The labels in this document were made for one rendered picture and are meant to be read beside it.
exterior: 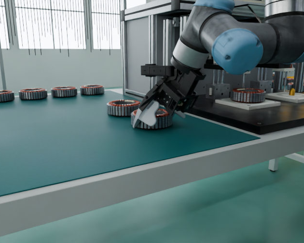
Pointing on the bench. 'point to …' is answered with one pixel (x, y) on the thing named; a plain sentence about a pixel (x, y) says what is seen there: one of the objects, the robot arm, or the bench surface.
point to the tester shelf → (172, 9)
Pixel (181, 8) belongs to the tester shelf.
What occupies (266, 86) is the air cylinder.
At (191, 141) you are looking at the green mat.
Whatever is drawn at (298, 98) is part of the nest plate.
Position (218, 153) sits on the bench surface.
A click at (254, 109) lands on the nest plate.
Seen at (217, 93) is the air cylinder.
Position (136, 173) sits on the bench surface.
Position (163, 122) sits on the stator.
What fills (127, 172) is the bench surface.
